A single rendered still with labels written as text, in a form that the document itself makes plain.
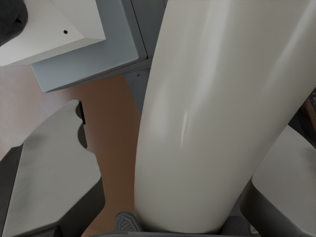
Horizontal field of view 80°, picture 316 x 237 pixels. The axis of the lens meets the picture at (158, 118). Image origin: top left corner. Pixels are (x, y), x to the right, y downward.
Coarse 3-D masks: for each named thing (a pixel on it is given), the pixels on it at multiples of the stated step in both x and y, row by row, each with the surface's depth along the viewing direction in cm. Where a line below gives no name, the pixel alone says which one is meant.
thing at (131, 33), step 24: (96, 0) 50; (120, 0) 48; (144, 0) 62; (120, 24) 50; (144, 24) 58; (96, 48) 54; (120, 48) 52; (144, 48) 55; (48, 72) 63; (72, 72) 60; (96, 72) 57; (120, 72) 86
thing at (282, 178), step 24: (288, 144) 8; (264, 168) 7; (288, 168) 7; (312, 168) 7; (264, 192) 6; (288, 192) 6; (312, 192) 6; (264, 216) 6; (288, 216) 6; (312, 216) 6
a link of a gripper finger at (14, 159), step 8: (8, 152) 7; (16, 152) 7; (8, 160) 7; (16, 160) 7; (0, 168) 6; (8, 168) 7; (16, 168) 7; (0, 176) 6; (8, 176) 6; (0, 184) 6; (8, 184) 6; (0, 192) 6; (8, 192) 6; (0, 200) 6; (8, 200) 6; (0, 208) 5; (0, 216) 5; (0, 224) 5; (0, 232) 5; (40, 232) 5; (48, 232) 5; (56, 232) 5
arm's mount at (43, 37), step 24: (24, 0) 37; (48, 0) 37; (72, 0) 42; (48, 24) 42; (72, 24) 41; (96, 24) 49; (0, 48) 50; (24, 48) 49; (48, 48) 48; (72, 48) 54
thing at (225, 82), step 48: (192, 0) 3; (240, 0) 2; (288, 0) 2; (192, 48) 3; (240, 48) 2; (288, 48) 2; (192, 96) 3; (240, 96) 3; (288, 96) 3; (144, 144) 4; (192, 144) 3; (240, 144) 3; (144, 192) 5; (192, 192) 4; (240, 192) 4
